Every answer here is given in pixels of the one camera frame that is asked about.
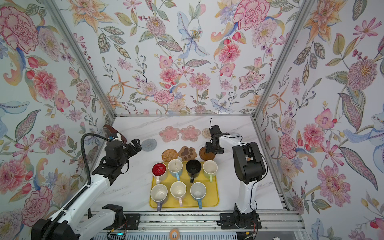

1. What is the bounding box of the dark brown round coaster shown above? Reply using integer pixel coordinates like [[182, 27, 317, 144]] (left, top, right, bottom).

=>
[[199, 147, 216, 161]]

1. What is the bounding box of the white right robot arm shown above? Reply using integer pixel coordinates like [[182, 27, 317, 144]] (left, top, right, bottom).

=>
[[206, 125, 268, 217]]

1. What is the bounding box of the red inside white mug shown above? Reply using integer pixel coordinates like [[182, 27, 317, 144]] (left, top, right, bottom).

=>
[[152, 163, 168, 185]]

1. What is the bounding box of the light green mug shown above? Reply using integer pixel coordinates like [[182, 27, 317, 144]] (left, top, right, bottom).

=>
[[203, 160, 218, 183]]

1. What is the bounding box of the brown paw print coaster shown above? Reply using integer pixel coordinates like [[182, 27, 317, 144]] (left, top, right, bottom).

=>
[[178, 146, 198, 162]]

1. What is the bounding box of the orange tape roll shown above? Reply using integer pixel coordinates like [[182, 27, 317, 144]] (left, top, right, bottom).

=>
[[169, 228, 181, 240]]

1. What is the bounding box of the white mug purple handle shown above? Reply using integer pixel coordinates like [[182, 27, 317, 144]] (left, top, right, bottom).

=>
[[150, 184, 168, 212]]

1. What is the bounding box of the pink flower coaster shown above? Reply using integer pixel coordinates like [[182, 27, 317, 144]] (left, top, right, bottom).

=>
[[180, 126, 201, 142], [159, 126, 180, 143]]

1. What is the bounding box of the black mug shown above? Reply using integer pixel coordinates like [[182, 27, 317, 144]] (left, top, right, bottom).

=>
[[186, 160, 202, 184]]

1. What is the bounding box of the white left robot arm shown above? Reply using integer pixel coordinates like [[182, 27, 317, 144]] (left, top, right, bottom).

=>
[[31, 139, 142, 240]]

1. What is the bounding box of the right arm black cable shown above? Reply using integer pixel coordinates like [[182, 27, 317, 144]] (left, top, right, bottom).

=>
[[221, 134, 268, 211]]

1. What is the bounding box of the grey-blue woven round coaster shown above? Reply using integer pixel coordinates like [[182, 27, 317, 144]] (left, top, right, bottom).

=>
[[141, 139, 157, 152]]

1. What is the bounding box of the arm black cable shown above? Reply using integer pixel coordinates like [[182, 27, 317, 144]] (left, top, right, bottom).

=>
[[40, 133, 110, 240], [221, 134, 268, 211]]

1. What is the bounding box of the light blue mug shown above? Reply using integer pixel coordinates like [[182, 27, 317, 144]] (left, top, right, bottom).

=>
[[168, 159, 184, 181]]

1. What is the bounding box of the white mug pink handle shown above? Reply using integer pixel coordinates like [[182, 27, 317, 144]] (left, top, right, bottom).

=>
[[170, 181, 187, 207]]

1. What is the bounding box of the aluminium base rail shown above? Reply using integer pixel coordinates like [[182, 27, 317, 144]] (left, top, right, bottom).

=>
[[47, 209, 307, 233]]

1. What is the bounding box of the tan rattan round coaster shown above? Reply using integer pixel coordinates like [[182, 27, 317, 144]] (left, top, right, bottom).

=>
[[162, 149, 179, 163]]

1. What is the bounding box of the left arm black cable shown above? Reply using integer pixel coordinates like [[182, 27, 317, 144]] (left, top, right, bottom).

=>
[[40, 133, 110, 240]]

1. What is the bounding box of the white mug blue handle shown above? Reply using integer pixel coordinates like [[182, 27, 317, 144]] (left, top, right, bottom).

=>
[[190, 182, 207, 210]]

